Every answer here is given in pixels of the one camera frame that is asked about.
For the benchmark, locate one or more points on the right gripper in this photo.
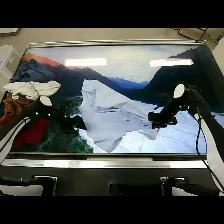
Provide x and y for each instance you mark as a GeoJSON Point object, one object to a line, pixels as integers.
{"type": "Point", "coordinates": [160, 118]}

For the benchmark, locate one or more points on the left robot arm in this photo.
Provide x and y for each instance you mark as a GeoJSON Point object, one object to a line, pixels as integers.
{"type": "Point", "coordinates": [15, 128]}

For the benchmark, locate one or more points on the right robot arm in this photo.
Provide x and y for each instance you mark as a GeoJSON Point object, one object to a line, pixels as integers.
{"type": "Point", "coordinates": [213, 133]}

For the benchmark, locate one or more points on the red garment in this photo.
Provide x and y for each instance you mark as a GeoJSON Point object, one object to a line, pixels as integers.
{"type": "Point", "coordinates": [33, 133]}

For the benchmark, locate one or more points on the cream white garment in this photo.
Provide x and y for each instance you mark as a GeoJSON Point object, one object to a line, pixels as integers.
{"type": "Point", "coordinates": [30, 88]}

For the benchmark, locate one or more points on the dark blue garment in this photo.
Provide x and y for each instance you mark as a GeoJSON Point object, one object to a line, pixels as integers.
{"type": "Point", "coordinates": [33, 71]}

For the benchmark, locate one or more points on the brown garment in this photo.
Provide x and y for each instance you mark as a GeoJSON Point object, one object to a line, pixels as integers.
{"type": "Point", "coordinates": [11, 108]}

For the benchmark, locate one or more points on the silver frame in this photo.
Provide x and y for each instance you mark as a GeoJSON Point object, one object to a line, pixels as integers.
{"type": "Point", "coordinates": [100, 164]}

